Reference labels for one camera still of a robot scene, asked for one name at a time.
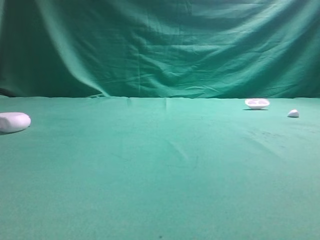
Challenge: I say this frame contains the white earphone case shell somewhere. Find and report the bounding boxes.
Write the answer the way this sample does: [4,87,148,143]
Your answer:
[0,112,31,133]

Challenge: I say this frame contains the white earphone case inner tray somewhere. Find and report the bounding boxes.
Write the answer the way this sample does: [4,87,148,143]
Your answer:
[244,98,270,110]

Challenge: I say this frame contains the green cloth backdrop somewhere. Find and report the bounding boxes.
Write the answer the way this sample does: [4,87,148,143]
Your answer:
[0,0,320,99]

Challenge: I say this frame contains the white earbud far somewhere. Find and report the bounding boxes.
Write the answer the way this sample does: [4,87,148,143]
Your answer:
[287,109,300,118]

